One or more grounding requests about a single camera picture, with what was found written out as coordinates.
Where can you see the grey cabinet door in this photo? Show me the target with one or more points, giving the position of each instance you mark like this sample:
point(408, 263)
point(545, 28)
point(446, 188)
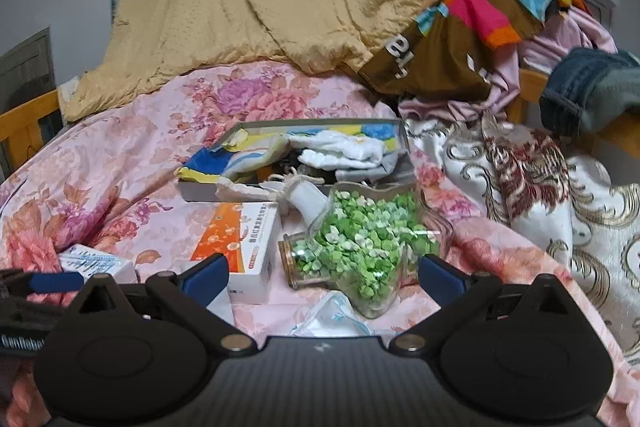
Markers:
point(25, 62)

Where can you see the cartoon print towel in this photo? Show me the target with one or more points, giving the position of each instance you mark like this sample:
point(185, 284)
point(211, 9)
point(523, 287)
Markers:
point(205, 164)

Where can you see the lilac cloth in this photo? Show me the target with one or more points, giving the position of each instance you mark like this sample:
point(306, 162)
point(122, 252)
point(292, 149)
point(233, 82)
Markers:
point(575, 37)

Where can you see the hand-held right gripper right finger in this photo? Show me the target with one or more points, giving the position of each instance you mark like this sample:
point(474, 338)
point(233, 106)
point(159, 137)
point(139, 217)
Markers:
point(440, 277)

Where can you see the glass jar of green stars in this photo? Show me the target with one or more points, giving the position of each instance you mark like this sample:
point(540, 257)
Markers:
point(360, 247)

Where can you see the pink floral bed sheet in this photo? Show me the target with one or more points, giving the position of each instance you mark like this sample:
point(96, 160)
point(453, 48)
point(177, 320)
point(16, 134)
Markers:
point(125, 147)

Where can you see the white sock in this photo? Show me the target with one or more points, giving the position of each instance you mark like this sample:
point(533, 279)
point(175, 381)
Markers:
point(350, 149)

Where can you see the orange white medicine box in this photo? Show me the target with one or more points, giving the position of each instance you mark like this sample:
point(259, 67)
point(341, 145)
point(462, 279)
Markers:
point(240, 237)

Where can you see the cream textured cloth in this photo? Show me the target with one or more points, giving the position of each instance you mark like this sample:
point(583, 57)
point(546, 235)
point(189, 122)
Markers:
point(245, 192)

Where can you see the blue white medicine box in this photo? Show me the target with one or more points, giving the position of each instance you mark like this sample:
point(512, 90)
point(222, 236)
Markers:
point(95, 262)

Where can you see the brown multicoloured striped cloth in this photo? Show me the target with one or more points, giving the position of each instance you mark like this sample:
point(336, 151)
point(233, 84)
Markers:
point(440, 57)

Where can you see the grey cardboard box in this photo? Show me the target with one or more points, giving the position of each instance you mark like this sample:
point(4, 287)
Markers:
point(200, 193)

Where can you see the person's left hand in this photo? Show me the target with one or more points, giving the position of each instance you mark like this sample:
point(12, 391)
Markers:
point(22, 402)

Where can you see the white gold red patterned cloth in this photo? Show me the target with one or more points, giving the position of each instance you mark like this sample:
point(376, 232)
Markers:
point(550, 207)

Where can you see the wooden bed rail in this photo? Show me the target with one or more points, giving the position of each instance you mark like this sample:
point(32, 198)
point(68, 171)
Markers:
point(530, 92)
point(30, 117)

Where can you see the blue jeans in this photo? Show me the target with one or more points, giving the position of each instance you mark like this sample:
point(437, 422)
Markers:
point(590, 92)

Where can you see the white blue face mask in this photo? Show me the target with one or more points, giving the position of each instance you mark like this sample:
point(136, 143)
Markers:
point(330, 317)

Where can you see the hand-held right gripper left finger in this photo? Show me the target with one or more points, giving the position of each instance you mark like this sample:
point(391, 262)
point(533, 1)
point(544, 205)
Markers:
point(207, 277)

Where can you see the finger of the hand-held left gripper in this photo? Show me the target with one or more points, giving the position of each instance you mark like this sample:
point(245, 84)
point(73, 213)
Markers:
point(55, 283)

